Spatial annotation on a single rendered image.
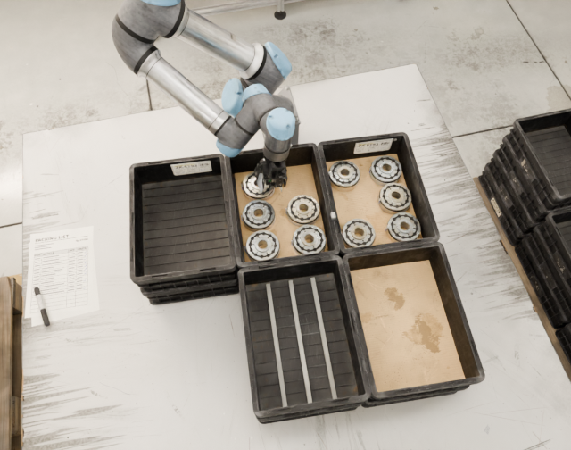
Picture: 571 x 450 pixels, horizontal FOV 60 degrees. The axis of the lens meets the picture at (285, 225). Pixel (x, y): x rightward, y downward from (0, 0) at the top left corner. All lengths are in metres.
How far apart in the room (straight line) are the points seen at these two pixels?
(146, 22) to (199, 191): 0.54
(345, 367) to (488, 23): 2.72
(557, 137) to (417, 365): 1.37
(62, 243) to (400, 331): 1.14
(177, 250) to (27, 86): 2.03
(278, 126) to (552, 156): 1.43
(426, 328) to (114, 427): 0.94
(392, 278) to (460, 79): 1.93
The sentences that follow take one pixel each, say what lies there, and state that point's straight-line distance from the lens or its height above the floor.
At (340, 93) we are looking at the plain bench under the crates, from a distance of 2.06.
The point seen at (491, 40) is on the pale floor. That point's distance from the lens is 3.55.
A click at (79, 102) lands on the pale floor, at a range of 3.17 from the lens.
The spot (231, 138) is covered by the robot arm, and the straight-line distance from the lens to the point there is 1.43.
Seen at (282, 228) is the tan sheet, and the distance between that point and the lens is 1.56.
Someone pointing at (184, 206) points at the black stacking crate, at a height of 0.83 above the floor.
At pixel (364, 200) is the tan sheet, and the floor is 0.83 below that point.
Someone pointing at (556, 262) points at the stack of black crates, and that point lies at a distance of 2.28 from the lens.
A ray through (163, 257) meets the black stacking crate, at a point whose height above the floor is 0.83.
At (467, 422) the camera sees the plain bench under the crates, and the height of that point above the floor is 0.70.
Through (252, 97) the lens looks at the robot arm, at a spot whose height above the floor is 1.18.
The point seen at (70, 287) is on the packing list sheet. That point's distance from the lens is 1.76.
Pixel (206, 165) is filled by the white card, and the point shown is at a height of 0.89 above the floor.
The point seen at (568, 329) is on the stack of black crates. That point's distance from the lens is 2.34.
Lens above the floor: 2.22
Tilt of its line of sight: 63 degrees down
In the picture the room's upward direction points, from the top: 1 degrees clockwise
